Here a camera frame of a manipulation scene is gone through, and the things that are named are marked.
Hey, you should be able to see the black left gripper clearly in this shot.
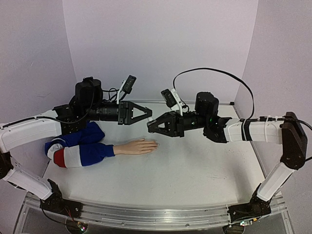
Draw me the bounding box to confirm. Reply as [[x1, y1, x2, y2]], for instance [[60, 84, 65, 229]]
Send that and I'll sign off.
[[84, 100, 154, 125]]

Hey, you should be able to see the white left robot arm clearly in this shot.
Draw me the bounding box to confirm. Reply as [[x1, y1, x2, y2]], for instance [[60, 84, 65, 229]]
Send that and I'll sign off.
[[0, 77, 152, 213]]

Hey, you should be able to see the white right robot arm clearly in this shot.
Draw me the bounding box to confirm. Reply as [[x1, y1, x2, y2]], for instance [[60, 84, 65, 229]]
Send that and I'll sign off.
[[147, 89, 308, 202]]

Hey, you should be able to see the mannequin hand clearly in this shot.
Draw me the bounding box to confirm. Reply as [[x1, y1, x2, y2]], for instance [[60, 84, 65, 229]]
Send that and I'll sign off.
[[113, 139, 159, 155]]

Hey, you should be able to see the blue white red sleeve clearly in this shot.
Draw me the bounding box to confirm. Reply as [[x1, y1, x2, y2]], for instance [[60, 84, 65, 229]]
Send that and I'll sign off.
[[44, 122, 115, 168]]

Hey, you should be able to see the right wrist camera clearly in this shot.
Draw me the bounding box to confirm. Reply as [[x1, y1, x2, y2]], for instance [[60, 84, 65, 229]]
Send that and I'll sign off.
[[161, 88, 187, 117]]

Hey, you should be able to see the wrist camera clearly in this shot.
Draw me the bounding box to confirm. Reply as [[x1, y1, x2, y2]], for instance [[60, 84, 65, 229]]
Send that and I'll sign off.
[[161, 88, 187, 117], [117, 75, 137, 104]]

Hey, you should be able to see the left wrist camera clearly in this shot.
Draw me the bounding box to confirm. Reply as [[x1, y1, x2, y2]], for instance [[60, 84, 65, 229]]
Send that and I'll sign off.
[[117, 75, 137, 104]]

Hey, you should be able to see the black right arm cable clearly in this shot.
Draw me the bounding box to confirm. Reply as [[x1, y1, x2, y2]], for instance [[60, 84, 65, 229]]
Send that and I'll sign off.
[[172, 67, 312, 161]]

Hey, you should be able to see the aluminium table frame rail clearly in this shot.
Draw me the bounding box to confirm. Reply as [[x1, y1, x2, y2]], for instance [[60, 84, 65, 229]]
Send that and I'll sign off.
[[14, 195, 293, 234]]

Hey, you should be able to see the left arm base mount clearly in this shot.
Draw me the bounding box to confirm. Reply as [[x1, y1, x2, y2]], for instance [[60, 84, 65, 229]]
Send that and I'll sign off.
[[40, 179, 82, 218]]

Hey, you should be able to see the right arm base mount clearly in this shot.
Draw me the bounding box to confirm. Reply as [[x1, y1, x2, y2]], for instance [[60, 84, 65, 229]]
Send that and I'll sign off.
[[228, 191, 271, 223]]

